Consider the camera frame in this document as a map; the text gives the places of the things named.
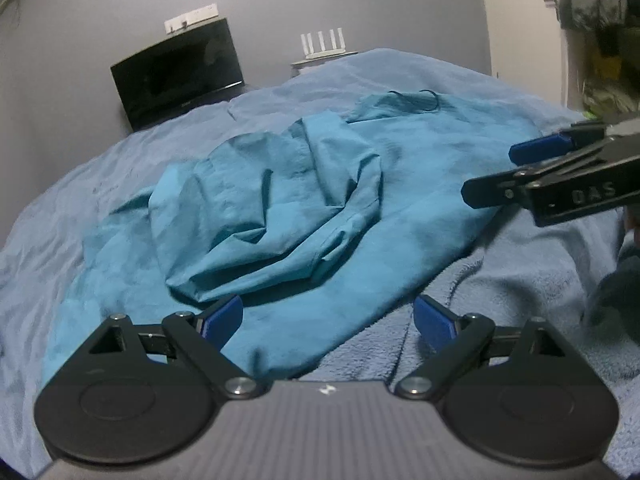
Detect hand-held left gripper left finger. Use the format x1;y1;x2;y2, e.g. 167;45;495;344
65;294;261;401

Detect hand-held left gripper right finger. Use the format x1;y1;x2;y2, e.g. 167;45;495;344
396;294;582;401

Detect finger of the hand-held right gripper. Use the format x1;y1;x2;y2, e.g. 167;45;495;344
461;135;640;210
508;115;640;166

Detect teal large shirt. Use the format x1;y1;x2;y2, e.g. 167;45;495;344
42;88;589;382

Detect yellow green hanging clothes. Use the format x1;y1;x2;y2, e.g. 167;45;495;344
574;24;640;122

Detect blue bed blanket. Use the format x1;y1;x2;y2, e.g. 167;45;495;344
0;47;640;480

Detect white door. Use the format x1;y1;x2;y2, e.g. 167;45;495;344
476;0;572;109

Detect white router with antennas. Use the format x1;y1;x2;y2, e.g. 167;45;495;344
299;29;346;59

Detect black flat screen television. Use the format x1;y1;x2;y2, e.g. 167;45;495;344
109;16;246;132

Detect white power strip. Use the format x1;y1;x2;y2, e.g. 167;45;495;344
163;3;220;35

